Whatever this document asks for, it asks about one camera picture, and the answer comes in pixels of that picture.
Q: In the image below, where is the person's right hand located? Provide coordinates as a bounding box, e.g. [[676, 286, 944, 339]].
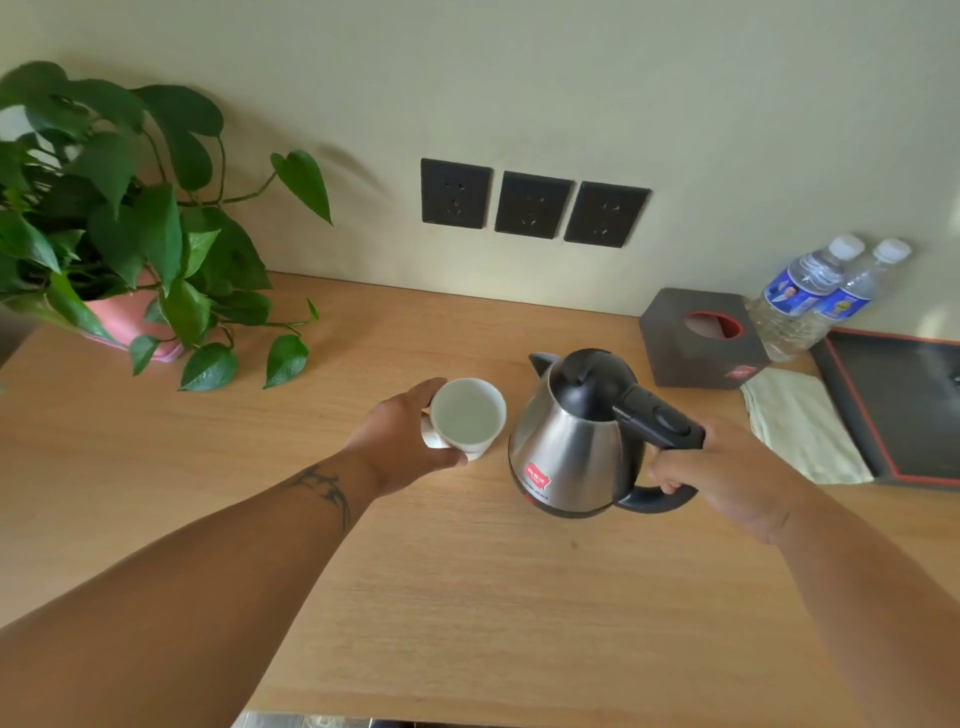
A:
[[646, 416, 815, 545]]

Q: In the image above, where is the person's left hand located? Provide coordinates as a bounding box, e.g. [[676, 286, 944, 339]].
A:
[[344, 377, 469, 498]]

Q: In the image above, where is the white cup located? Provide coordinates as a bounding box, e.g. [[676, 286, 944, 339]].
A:
[[419, 377, 508, 463]]

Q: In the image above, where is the stainless steel kettle black handle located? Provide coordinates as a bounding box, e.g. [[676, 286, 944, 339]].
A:
[[507, 347, 708, 520]]

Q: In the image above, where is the person's right forearm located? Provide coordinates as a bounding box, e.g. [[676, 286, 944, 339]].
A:
[[768, 487, 960, 728]]

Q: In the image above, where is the person's left forearm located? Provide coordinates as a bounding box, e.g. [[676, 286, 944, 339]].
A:
[[0, 448, 384, 728]]

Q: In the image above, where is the clear water bottle blue label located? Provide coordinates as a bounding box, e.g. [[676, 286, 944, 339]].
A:
[[779, 238, 913, 354], [746, 233, 866, 364]]

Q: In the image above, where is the pale folded cloth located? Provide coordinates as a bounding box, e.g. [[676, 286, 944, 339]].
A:
[[740, 367, 876, 486]]

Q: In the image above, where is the dark grey tissue box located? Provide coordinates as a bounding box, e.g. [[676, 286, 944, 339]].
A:
[[638, 287, 772, 391]]

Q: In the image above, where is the black tray red rim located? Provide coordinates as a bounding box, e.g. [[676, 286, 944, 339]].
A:
[[809, 327, 960, 490]]

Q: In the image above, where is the pink plant pot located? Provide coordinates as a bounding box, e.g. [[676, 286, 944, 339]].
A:
[[80, 269, 187, 364]]

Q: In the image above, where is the green leafy plant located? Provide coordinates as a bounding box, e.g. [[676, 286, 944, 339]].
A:
[[0, 61, 334, 394]]

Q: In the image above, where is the black wall socket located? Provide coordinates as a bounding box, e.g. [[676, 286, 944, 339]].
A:
[[563, 180, 652, 250], [494, 170, 577, 241], [419, 157, 495, 229]]

